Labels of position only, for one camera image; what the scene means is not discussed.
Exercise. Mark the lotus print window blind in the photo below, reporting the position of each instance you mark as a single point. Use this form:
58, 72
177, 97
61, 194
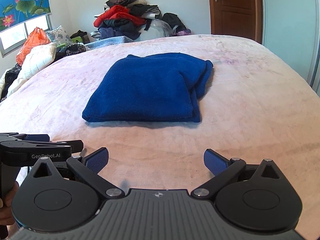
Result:
22, 0

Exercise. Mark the floral pillow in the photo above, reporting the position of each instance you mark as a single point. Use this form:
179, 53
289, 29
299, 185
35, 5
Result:
60, 36

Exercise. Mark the light blue blanket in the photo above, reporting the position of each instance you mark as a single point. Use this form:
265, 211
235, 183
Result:
110, 42

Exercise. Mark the person's left hand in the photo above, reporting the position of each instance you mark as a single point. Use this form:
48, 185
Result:
6, 212

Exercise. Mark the dark patterned scarf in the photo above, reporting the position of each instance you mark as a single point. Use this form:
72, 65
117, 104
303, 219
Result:
73, 49

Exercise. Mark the brown wooden door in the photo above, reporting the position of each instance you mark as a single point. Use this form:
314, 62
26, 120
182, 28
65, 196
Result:
233, 10

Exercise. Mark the dark handbag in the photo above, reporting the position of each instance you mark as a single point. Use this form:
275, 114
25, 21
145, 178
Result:
79, 35

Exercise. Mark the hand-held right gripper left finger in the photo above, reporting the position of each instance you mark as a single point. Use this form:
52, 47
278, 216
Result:
97, 160

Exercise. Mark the black bag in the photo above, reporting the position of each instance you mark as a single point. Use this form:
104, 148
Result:
173, 21

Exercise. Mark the pile of clothes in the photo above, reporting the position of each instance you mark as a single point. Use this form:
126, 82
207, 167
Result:
120, 15

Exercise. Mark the dark patterned cloth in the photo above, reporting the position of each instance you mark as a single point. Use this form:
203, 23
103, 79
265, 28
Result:
10, 77

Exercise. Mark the orange plastic bag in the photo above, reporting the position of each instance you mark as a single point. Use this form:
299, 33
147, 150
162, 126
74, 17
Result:
32, 42

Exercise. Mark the blue knit sweater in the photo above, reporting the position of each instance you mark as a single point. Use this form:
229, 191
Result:
145, 87

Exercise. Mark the purple bag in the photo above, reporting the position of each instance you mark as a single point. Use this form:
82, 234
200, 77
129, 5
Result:
183, 32

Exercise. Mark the clear plastic bag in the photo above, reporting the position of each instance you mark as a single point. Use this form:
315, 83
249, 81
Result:
162, 28

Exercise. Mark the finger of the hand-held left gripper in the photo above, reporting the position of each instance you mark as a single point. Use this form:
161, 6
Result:
75, 145
37, 138

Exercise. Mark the white quilt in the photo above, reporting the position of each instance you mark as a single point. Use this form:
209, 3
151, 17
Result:
35, 60

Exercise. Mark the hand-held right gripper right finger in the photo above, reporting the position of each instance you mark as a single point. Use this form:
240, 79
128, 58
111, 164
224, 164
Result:
214, 163

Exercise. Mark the window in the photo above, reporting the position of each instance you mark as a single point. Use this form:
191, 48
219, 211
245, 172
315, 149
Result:
15, 33

